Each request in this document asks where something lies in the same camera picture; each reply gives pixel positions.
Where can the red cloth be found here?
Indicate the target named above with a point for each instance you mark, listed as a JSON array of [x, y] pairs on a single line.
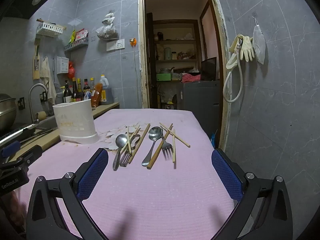
[[191, 78]]

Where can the dark wooden door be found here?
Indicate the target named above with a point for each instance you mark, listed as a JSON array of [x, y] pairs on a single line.
[[150, 55]]

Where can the pink floral tablecloth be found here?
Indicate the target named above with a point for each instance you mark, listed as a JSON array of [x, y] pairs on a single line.
[[155, 192]]

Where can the red snack packet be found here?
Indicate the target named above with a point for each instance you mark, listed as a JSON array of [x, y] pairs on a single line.
[[82, 34]]

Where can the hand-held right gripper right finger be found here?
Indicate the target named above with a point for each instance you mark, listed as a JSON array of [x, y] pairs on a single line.
[[226, 177]]

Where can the worn door frame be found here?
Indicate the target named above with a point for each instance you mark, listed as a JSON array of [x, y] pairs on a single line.
[[140, 55]]

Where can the orange seasoning packet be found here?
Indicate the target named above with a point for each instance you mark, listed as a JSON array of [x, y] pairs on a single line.
[[96, 95]]

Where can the pale wooden chopstick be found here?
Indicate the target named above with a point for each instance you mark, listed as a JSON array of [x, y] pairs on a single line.
[[128, 140], [180, 140], [134, 135], [174, 156]]

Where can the white plastic utensil holder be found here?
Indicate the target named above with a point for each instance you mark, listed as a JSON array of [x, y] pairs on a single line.
[[75, 120]]

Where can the black range hood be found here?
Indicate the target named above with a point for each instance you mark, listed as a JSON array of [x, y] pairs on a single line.
[[25, 0]]

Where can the white wall socket panel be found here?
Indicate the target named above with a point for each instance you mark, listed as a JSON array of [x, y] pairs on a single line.
[[115, 45]]

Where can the steel faucet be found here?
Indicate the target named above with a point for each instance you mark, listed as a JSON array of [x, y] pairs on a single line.
[[31, 97]]

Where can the metal mesh skimmer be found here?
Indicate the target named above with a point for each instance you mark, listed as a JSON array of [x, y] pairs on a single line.
[[53, 72]]

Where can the hanging beige towel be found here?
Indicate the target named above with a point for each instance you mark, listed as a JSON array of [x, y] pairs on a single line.
[[45, 72]]

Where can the white wall box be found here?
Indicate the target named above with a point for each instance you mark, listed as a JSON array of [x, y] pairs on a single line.
[[62, 65]]

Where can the steel spoon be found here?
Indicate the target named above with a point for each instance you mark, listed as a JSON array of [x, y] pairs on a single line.
[[121, 141], [155, 133]]

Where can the green canister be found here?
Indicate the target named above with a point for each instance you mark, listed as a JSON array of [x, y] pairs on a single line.
[[167, 53]]

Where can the black monitor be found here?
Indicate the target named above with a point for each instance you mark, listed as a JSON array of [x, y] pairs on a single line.
[[208, 68]]

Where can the grey cabinet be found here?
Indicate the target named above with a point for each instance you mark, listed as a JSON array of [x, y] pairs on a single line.
[[200, 100]]

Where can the steel pot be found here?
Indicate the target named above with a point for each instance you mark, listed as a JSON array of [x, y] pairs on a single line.
[[6, 115]]

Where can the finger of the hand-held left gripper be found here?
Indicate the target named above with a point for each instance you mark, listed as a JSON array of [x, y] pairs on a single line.
[[30, 153], [10, 148]]

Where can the white mesh bag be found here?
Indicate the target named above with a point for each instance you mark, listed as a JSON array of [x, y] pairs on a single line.
[[259, 45]]

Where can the black wall outlet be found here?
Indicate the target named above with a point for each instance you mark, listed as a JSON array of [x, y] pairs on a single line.
[[21, 103]]

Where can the beige kitchen countertop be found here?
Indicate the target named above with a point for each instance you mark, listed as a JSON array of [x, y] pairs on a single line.
[[51, 140]]

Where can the steel fork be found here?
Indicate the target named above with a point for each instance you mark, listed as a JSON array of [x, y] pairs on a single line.
[[167, 152], [125, 160]]

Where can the white sack red print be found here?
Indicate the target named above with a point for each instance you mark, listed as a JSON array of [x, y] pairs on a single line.
[[170, 105]]

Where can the metal wall hook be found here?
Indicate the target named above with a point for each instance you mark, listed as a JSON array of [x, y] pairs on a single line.
[[255, 20]]

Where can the white wall basket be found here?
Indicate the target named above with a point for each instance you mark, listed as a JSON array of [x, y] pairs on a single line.
[[50, 28]]

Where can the red plastic bag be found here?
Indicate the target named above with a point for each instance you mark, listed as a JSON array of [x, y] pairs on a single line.
[[71, 70]]

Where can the green box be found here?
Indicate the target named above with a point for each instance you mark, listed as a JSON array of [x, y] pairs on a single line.
[[163, 77]]

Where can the wooden rolling pin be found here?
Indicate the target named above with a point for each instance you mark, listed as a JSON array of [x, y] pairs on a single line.
[[40, 20]]

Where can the yellow green snack packet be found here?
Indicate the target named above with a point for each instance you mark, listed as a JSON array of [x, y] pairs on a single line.
[[72, 37]]

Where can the blue white packet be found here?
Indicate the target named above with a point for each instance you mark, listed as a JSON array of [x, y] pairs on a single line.
[[88, 95]]

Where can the person's left hand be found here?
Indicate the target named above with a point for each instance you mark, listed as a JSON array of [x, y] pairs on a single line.
[[15, 210]]

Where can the cream rubber glove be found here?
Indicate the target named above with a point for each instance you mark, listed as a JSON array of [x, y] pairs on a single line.
[[248, 48], [232, 60]]

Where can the brown wooden chopstick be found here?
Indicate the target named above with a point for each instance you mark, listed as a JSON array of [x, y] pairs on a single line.
[[140, 143], [160, 146]]

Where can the wooden wall knife holder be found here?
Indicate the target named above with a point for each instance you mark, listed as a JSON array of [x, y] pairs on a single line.
[[36, 73]]

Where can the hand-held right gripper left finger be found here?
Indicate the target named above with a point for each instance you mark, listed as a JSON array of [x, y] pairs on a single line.
[[93, 172]]

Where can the grey wall basket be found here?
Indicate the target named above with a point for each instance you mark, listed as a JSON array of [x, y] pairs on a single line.
[[76, 45]]

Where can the hanging clear plastic bag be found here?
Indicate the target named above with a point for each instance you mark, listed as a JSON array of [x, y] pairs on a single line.
[[107, 31]]

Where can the wooden shelf unit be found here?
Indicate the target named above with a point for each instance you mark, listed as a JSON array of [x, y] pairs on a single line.
[[175, 40]]

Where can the beige round scrubber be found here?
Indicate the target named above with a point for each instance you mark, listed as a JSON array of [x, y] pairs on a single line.
[[41, 115]]

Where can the orange plug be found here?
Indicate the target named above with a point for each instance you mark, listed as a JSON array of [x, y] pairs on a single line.
[[133, 41]]

